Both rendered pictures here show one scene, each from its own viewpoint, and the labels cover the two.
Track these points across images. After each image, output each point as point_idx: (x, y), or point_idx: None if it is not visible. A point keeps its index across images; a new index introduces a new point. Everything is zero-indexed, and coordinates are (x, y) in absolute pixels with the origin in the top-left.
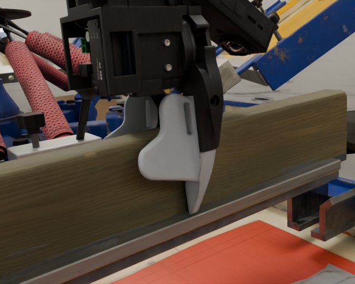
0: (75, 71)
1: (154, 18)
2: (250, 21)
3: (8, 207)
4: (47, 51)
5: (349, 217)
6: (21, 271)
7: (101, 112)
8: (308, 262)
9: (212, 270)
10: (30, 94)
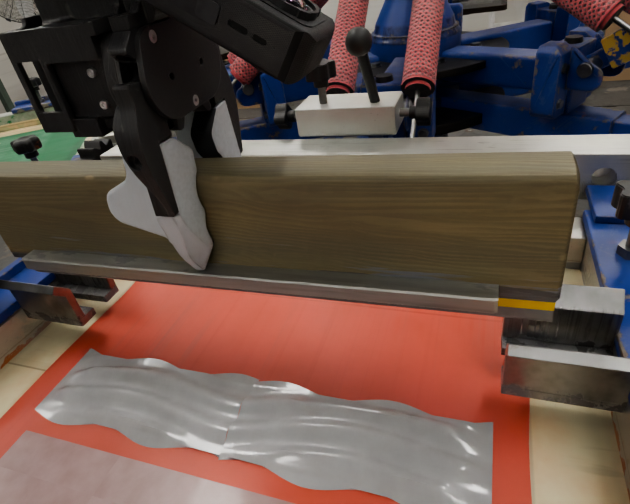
0: None
1: (57, 43)
2: (235, 31)
3: (39, 202)
4: None
5: (583, 390)
6: (66, 251)
7: None
8: (472, 399)
9: (367, 327)
10: (411, 15)
